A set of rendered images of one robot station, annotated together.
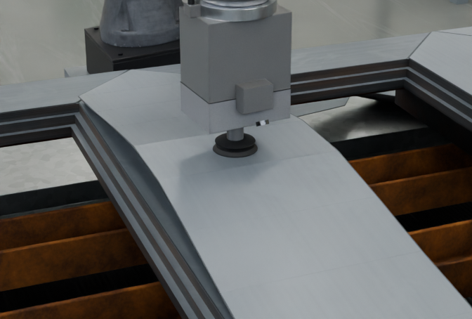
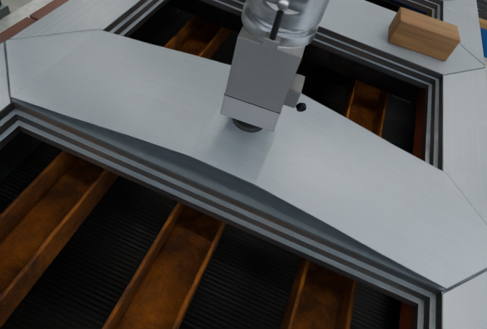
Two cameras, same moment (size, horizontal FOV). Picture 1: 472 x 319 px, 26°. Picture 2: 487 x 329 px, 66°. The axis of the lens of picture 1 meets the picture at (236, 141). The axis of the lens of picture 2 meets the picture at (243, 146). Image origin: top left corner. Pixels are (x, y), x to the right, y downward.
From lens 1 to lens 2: 79 cm
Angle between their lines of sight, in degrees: 54
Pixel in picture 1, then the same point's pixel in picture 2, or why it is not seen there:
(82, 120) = (32, 117)
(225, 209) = (311, 182)
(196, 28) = (272, 58)
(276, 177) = (299, 134)
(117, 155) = (130, 151)
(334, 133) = not seen: hidden behind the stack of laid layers
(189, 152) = (230, 139)
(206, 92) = (277, 106)
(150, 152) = (209, 156)
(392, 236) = (379, 144)
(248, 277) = (376, 228)
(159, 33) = not seen: outside the picture
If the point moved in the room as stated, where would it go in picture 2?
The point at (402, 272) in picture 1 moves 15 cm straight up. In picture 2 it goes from (406, 167) to (480, 85)
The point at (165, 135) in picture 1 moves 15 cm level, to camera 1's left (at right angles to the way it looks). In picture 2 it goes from (187, 127) to (72, 199)
